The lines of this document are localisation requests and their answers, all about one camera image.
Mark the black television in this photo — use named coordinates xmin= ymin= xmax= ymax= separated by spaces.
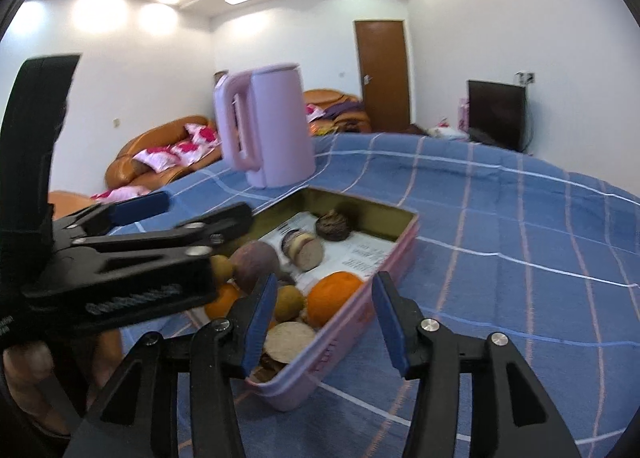
xmin=467 ymin=80 xmax=530 ymax=153

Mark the purple blanket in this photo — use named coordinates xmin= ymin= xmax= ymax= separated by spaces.
xmin=322 ymin=102 xmax=366 ymax=121

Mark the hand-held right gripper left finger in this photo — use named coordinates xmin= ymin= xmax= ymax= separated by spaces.
xmin=65 ymin=272 xmax=278 ymax=458

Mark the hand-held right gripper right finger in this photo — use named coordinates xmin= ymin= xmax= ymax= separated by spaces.
xmin=371 ymin=272 xmax=583 ymax=458

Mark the whole purple sweet potato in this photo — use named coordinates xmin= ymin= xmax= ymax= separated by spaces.
xmin=229 ymin=240 xmax=281 ymax=295

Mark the long brown leather sofa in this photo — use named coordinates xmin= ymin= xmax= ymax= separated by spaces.
xmin=104 ymin=115 xmax=223 ymax=189

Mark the brown wooden door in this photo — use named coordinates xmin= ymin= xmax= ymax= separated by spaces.
xmin=354 ymin=20 xmax=412 ymax=135

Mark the flat white box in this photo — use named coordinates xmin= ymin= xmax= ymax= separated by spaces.
xmin=425 ymin=120 xmax=468 ymax=141

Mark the printed paper sheet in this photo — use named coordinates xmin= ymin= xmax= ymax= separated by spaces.
xmin=262 ymin=210 xmax=396 ymax=289

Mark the brown leather armchair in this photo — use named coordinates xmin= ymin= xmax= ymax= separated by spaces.
xmin=47 ymin=190 xmax=96 ymax=221

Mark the pink electric kettle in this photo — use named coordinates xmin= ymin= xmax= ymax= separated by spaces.
xmin=213 ymin=62 xmax=317 ymax=189

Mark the person's left hand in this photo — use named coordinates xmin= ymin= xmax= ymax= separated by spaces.
xmin=2 ymin=330 xmax=123 ymax=439

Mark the short brown leather sofa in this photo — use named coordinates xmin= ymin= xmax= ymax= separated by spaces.
xmin=302 ymin=89 xmax=373 ymax=136

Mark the cut sweet potato chunk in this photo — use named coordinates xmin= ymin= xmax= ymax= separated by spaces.
xmin=263 ymin=321 xmax=317 ymax=365
xmin=281 ymin=230 xmax=325 ymax=272

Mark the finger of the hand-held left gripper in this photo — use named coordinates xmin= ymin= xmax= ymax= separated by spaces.
xmin=52 ymin=191 xmax=170 ymax=245
xmin=22 ymin=203 xmax=254 ymax=296

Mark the pink tin box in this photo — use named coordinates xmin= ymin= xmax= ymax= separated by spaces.
xmin=210 ymin=186 xmax=420 ymax=413

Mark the brown kiwi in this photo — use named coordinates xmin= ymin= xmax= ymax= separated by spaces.
xmin=274 ymin=285 xmax=307 ymax=321
xmin=210 ymin=255 xmax=236 ymax=285

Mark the blue checked tablecloth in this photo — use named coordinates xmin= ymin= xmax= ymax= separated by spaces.
xmin=90 ymin=133 xmax=640 ymax=458

